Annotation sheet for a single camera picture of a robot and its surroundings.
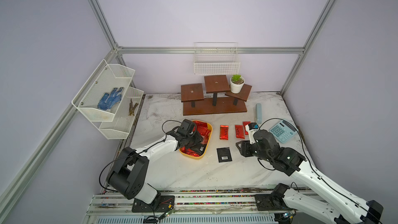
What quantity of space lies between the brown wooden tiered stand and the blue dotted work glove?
1.21 ft

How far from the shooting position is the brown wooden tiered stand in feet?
3.22

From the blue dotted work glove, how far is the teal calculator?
0.94 meters

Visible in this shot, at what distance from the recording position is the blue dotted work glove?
29.5 inches

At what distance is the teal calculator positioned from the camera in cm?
97

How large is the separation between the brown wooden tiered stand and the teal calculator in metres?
0.24
